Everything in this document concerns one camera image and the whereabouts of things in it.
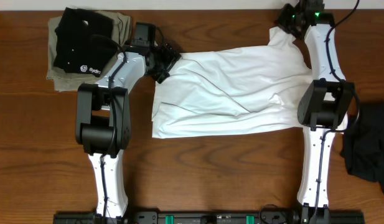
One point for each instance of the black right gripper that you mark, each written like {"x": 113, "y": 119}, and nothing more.
{"x": 281, "y": 20}

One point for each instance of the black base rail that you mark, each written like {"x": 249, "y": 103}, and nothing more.
{"x": 266, "y": 216}

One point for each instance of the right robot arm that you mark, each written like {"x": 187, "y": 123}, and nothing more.
{"x": 322, "y": 110}

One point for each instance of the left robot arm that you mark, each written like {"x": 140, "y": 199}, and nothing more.
{"x": 103, "y": 122}

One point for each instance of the dark crumpled garment pile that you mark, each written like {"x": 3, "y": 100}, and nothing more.
{"x": 363, "y": 143}

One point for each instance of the folded black polo shirt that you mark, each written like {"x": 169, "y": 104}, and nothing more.
{"x": 83, "y": 42}

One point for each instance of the white t-shirt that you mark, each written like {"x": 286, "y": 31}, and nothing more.
{"x": 237, "y": 91}

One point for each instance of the folded khaki garment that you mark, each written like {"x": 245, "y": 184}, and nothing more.
{"x": 70, "y": 81}

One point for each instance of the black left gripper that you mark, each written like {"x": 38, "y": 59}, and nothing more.
{"x": 168, "y": 62}

